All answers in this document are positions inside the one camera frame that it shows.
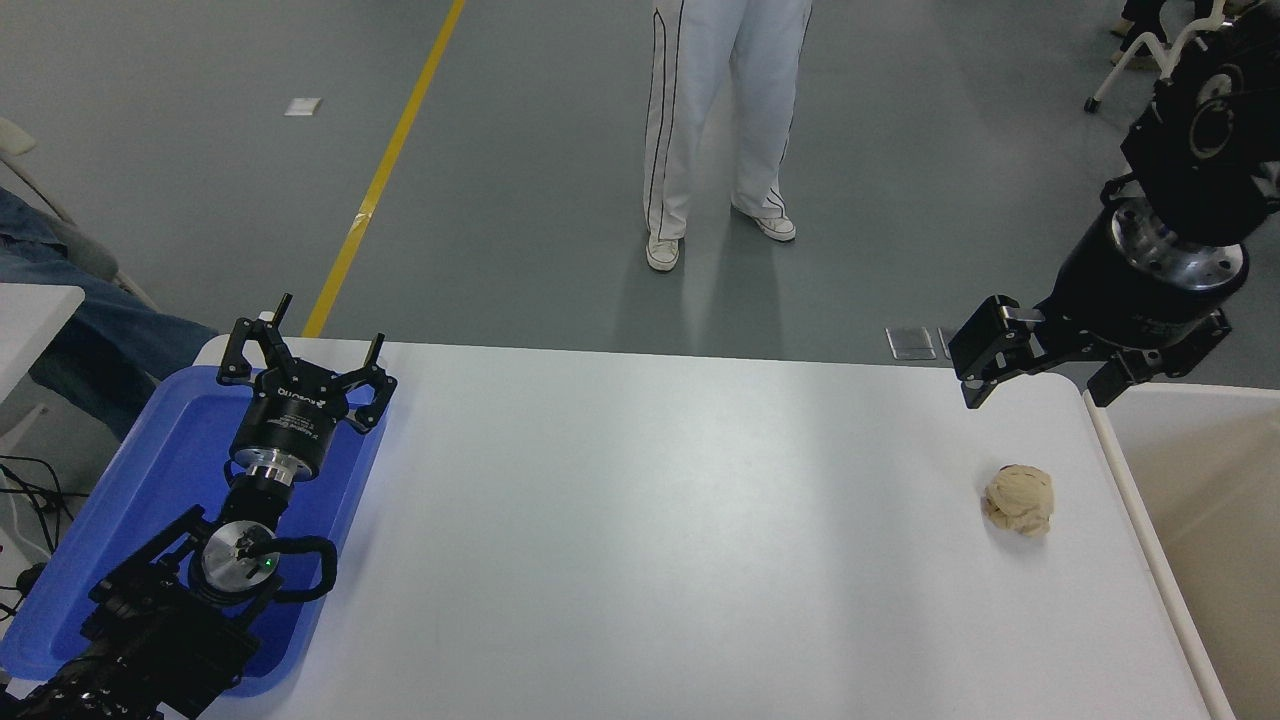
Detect black cables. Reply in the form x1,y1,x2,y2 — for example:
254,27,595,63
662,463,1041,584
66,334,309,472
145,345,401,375
0,455,81,621

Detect small white side table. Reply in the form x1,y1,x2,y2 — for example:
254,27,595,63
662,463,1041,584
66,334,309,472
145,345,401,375
0,283,87,561

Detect tan paper ball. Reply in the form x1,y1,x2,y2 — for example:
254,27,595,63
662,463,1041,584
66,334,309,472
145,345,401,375
981,463,1056,538

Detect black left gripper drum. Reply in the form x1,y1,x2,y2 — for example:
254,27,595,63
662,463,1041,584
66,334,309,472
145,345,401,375
230,371,352,471

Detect person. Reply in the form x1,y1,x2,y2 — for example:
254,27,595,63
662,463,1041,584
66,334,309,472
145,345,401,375
642,0,813,273
0,188,219,441
1108,0,1201,71

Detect blue plastic tray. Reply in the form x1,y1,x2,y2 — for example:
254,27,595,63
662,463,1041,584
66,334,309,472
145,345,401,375
0,365,389,698

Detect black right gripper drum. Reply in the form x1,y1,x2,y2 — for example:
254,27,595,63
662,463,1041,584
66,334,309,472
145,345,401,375
1047,210,1248,349

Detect pale chair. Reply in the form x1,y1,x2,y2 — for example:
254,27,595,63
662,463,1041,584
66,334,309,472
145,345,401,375
0,118,161,311

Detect large pale bin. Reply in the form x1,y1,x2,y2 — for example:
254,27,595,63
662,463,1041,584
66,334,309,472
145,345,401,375
1085,383,1280,720

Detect white wheeled chair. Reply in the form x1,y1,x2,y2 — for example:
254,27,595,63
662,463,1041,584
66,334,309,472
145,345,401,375
1084,0,1233,113

